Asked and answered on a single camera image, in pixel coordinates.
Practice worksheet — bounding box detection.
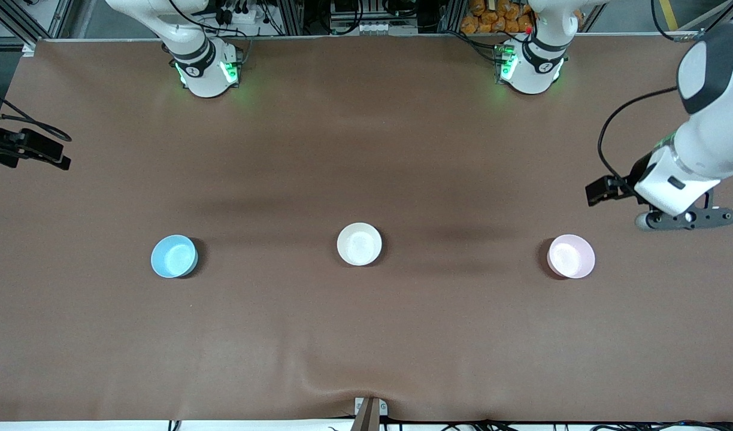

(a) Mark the pale pink bowl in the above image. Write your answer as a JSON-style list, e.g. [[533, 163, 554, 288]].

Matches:
[[547, 233, 596, 280]]

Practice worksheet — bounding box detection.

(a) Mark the light blue bowl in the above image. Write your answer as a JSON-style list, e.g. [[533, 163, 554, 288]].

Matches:
[[150, 234, 199, 279]]

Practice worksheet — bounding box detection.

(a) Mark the white bowl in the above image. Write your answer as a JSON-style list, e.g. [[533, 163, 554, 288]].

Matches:
[[337, 222, 383, 267]]

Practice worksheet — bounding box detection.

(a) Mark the pile of orange packets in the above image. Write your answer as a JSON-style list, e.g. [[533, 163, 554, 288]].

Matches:
[[461, 0, 584, 35]]

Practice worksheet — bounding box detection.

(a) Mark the white power strip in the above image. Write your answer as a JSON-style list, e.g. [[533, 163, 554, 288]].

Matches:
[[214, 5, 266, 26]]

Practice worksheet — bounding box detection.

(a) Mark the brown table mat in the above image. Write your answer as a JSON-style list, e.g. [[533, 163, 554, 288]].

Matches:
[[0, 34, 733, 423]]

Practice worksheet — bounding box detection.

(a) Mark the white connector block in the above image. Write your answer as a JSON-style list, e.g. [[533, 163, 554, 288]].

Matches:
[[357, 21, 404, 35]]

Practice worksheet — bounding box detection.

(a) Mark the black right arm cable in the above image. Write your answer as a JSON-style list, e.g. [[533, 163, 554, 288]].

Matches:
[[0, 83, 72, 143]]

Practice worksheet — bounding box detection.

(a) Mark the aluminium frame post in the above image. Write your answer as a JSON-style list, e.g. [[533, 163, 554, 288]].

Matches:
[[0, 0, 41, 57], [280, 0, 305, 37], [438, 0, 467, 34], [672, 0, 733, 44]]

